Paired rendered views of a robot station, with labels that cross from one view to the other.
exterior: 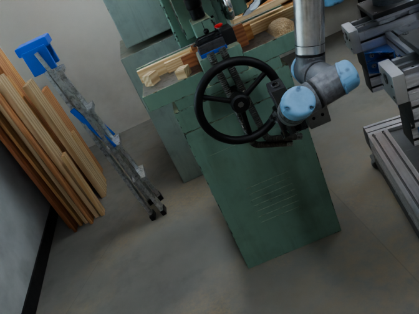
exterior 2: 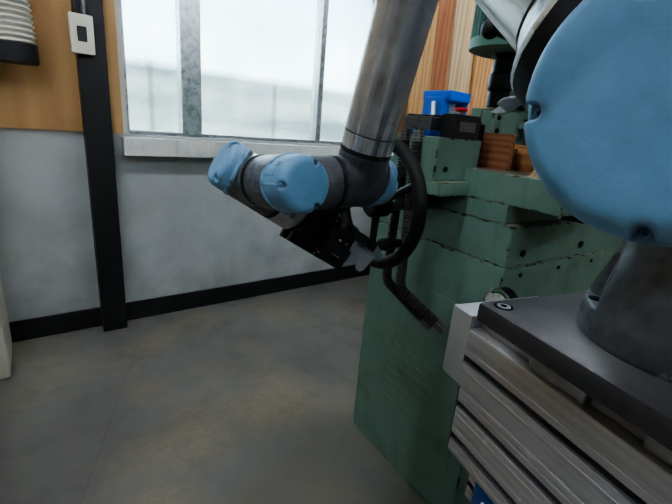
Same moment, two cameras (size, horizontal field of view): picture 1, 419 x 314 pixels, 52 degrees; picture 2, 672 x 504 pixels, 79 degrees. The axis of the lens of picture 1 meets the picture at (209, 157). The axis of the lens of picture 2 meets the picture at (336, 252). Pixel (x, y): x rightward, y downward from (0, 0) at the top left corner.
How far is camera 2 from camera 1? 110 cm
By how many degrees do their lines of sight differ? 50
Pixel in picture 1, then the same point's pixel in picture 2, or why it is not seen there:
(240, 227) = (366, 372)
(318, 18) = (367, 83)
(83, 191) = not seen: hidden behind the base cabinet
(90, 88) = not seen: hidden behind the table
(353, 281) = not seen: outside the picture
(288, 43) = (530, 196)
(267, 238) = (379, 416)
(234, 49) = (430, 141)
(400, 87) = (456, 339)
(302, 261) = (373, 479)
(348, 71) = (275, 167)
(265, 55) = (492, 191)
